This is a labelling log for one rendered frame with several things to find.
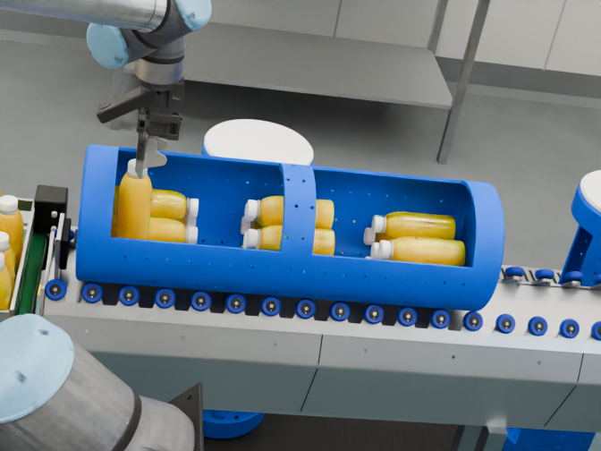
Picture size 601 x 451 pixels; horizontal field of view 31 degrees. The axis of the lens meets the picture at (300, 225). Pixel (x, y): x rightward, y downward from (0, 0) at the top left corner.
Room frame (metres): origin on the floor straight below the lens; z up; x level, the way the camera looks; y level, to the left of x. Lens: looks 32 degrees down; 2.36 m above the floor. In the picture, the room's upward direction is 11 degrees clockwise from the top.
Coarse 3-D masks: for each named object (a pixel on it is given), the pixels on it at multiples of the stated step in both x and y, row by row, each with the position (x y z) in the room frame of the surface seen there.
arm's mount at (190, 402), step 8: (200, 384) 1.16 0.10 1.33; (184, 392) 1.16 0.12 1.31; (192, 392) 1.15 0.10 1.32; (200, 392) 1.14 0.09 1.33; (176, 400) 1.15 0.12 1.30; (184, 400) 1.14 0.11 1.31; (192, 400) 1.13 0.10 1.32; (200, 400) 1.13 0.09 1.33; (184, 408) 1.13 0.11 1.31; (192, 408) 1.12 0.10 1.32; (200, 408) 1.11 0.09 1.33; (192, 416) 1.10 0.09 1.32; (200, 416) 1.10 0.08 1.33; (200, 424) 1.08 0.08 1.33; (200, 432) 1.07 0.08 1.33; (200, 440) 1.05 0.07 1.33; (200, 448) 1.04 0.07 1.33
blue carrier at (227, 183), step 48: (96, 192) 1.79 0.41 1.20; (192, 192) 2.05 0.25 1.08; (240, 192) 2.08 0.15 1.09; (288, 192) 1.90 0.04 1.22; (336, 192) 2.11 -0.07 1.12; (384, 192) 2.13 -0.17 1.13; (432, 192) 2.15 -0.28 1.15; (480, 192) 2.03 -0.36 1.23; (96, 240) 1.75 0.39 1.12; (144, 240) 1.77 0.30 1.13; (240, 240) 2.04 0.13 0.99; (288, 240) 1.83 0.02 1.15; (336, 240) 2.09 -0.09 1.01; (480, 240) 1.93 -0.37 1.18; (192, 288) 1.82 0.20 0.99; (240, 288) 1.82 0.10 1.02; (288, 288) 1.84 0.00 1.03; (336, 288) 1.85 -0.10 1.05; (384, 288) 1.86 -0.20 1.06; (432, 288) 1.88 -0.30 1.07; (480, 288) 1.90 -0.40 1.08
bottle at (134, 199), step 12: (132, 180) 1.82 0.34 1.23; (144, 180) 1.83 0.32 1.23; (120, 192) 1.82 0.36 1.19; (132, 192) 1.81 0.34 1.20; (144, 192) 1.82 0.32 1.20; (120, 204) 1.82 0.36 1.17; (132, 204) 1.81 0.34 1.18; (144, 204) 1.82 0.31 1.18; (120, 216) 1.82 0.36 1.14; (132, 216) 1.81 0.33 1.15; (144, 216) 1.82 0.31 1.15; (120, 228) 1.82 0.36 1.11; (132, 228) 1.81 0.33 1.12; (144, 228) 1.82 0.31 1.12
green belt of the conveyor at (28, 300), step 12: (24, 240) 2.01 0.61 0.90; (36, 240) 2.02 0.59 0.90; (36, 252) 1.97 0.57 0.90; (36, 264) 1.93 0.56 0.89; (36, 276) 1.90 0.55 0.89; (24, 288) 1.83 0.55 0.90; (36, 288) 1.86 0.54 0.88; (24, 300) 1.80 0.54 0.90; (36, 300) 1.85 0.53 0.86; (24, 312) 1.76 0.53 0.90
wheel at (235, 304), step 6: (234, 294) 1.85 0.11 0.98; (240, 294) 1.85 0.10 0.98; (228, 300) 1.84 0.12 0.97; (234, 300) 1.84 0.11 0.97; (240, 300) 1.84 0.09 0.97; (228, 306) 1.83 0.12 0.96; (234, 306) 1.83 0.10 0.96; (240, 306) 1.83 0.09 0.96; (234, 312) 1.82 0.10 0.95; (240, 312) 1.83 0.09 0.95
